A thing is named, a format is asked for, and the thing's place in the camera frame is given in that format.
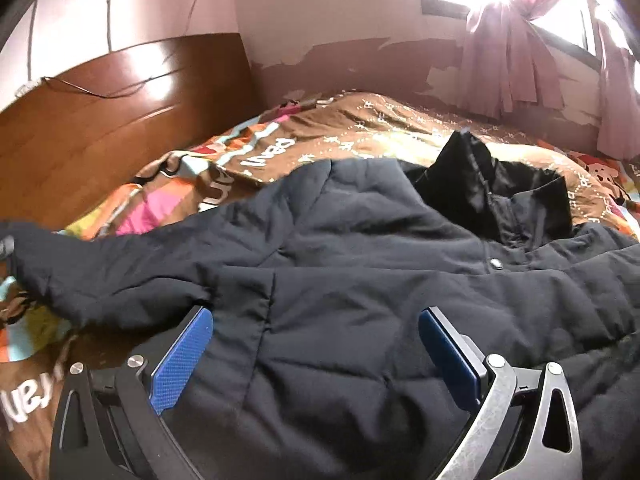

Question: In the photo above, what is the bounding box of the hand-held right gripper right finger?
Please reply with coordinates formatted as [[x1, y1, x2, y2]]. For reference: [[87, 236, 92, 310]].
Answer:
[[418, 305, 584, 480]]

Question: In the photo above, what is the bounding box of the window with dark frame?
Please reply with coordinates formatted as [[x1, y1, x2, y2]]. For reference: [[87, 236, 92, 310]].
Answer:
[[416, 0, 603, 72]]

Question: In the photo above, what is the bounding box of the lilac curtain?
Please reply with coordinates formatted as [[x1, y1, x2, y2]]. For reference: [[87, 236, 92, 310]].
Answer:
[[459, 0, 568, 117], [594, 7, 640, 161]]

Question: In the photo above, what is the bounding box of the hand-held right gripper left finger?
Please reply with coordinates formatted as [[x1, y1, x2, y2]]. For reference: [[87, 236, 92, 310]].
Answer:
[[49, 304, 215, 480]]

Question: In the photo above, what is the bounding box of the thin black cable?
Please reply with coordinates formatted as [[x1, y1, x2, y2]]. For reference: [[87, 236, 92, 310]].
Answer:
[[17, 0, 203, 101]]

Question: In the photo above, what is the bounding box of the wooden headboard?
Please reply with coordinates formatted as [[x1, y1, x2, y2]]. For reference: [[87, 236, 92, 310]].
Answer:
[[0, 32, 263, 233]]

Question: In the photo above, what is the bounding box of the dark navy padded jacket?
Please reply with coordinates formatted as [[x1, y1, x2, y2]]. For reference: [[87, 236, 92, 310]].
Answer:
[[0, 131, 640, 480]]

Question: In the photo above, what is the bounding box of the brown printed blanket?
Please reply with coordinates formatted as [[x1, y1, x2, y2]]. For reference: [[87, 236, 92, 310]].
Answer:
[[0, 89, 640, 480]]

